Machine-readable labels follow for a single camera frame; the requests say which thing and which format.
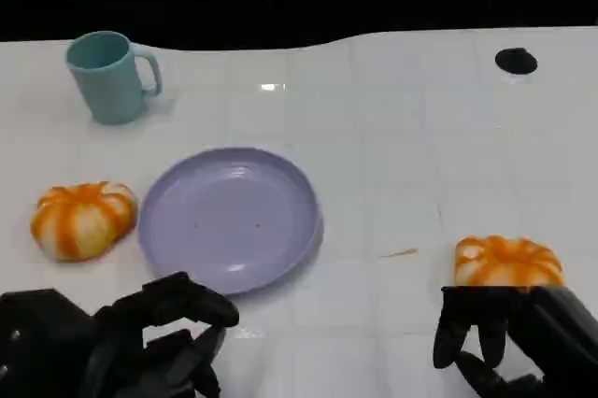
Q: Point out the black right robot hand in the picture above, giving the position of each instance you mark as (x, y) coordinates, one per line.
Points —
(556, 332)

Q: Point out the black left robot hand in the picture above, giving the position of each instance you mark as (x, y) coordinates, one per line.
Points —
(70, 351)

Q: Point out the orange and white bread roll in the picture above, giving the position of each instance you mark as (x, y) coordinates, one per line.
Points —
(507, 262)
(81, 223)

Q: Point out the lilac plate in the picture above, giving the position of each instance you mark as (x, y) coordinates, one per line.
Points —
(229, 225)

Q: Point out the pale green mug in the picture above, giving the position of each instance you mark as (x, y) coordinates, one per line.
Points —
(109, 85)

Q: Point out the black round table grommet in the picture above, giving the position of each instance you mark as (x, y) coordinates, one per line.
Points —
(516, 61)

